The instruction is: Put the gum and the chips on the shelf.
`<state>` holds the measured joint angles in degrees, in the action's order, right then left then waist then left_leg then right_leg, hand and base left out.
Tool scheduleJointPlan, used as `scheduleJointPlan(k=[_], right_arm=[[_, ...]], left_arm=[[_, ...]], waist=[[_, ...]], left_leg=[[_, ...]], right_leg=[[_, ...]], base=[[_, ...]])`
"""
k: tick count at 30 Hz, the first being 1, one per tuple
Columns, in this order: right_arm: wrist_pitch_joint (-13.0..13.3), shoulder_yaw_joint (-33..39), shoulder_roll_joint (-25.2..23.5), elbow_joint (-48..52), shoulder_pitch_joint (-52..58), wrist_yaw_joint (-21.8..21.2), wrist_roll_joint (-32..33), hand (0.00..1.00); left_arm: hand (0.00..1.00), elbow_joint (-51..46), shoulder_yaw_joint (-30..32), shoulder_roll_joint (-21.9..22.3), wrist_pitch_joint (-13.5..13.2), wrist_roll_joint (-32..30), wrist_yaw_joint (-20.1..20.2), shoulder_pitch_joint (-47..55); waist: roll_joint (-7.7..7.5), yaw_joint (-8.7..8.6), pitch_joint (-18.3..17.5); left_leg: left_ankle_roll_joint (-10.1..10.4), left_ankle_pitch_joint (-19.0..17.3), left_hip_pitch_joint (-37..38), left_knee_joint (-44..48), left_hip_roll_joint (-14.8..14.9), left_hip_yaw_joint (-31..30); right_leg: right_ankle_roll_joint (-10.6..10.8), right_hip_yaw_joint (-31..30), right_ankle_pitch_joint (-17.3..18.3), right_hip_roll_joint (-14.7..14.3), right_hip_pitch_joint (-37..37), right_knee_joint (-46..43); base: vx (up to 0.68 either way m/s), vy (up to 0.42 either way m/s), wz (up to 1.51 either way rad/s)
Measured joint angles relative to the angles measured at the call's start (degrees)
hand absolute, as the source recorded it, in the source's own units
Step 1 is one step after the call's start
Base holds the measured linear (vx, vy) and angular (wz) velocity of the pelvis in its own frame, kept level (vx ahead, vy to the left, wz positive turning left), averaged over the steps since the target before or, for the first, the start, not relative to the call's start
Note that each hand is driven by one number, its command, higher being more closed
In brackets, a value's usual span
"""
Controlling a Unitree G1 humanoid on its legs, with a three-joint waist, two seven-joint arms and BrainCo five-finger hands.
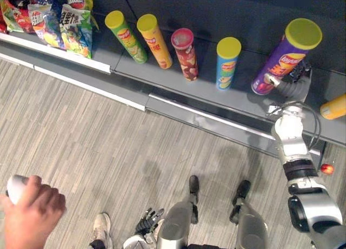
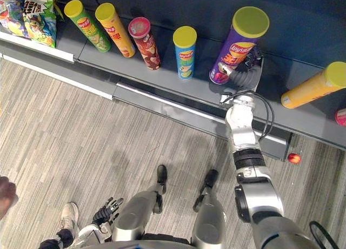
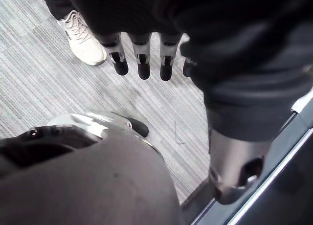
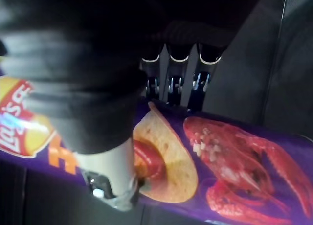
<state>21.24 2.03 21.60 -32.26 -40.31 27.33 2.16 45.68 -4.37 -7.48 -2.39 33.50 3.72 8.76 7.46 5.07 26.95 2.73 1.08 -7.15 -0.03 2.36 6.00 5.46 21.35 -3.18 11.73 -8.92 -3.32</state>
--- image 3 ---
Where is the person's dark trouser leg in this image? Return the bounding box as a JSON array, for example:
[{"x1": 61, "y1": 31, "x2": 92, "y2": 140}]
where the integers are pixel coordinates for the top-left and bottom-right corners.
[{"x1": 37, "y1": 0, "x2": 74, "y2": 22}]

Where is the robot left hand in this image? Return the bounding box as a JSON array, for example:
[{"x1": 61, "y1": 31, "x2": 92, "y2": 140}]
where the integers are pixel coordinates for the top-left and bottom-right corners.
[{"x1": 64, "y1": 0, "x2": 313, "y2": 205}]

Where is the robot silver leg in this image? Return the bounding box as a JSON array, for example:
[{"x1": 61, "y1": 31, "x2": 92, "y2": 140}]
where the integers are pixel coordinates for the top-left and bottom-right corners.
[{"x1": 0, "y1": 112, "x2": 183, "y2": 225}]

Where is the robot dark foot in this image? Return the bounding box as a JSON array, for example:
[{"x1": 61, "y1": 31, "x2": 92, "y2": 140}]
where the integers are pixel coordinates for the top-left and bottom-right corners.
[{"x1": 110, "y1": 112, "x2": 150, "y2": 138}]

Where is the person's white shoe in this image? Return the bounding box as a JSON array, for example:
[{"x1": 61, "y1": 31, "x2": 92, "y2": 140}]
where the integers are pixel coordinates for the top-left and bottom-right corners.
[{"x1": 56, "y1": 10, "x2": 108, "y2": 66}]

